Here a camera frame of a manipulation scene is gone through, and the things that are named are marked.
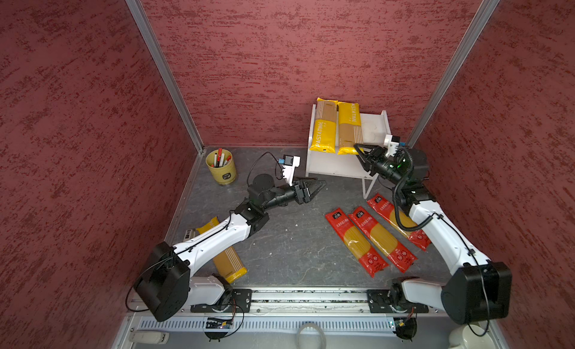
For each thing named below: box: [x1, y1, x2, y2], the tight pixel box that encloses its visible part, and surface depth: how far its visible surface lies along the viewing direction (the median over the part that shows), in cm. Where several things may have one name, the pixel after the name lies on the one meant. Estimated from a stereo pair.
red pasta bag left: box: [324, 207, 390, 278], surface depth 87 cm
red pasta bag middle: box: [348, 205, 418, 273], surface depth 88 cm
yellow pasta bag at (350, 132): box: [336, 101, 364, 156], surface depth 83 cm
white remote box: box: [128, 331, 170, 345], surface depth 66 cm
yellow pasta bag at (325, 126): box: [309, 97, 338, 154], surface depth 81 cm
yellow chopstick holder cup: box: [205, 149, 237, 185], surface depth 102 cm
